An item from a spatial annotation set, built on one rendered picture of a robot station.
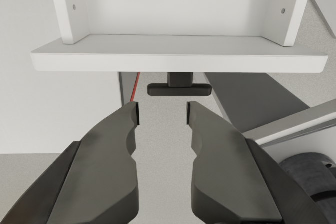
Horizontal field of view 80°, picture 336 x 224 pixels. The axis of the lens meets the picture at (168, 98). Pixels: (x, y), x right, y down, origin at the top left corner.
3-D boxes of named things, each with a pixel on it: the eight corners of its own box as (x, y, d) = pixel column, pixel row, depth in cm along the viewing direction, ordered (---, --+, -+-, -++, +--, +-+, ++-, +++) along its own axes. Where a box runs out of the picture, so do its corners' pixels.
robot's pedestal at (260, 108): (250, 78, 122) (361, 186, 55) (204, 98, 127) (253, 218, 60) (237, 32, 109) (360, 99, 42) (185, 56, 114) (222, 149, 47)
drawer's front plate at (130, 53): (272, 46, 30) (326, 73, 20) (74, 44, 29) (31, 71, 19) (275, 34, 29) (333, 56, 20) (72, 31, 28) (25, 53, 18)
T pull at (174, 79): (209, 92, 24) (212, 97, 23) (147, 91, 24) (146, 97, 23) (213, 63, 23) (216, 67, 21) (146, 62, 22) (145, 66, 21)
